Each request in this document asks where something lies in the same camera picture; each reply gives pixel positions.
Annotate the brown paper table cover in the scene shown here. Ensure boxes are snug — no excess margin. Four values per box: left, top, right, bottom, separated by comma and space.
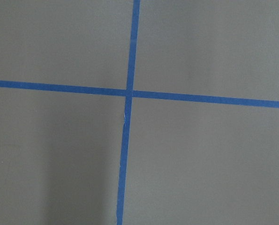
0, 0, 279, 225

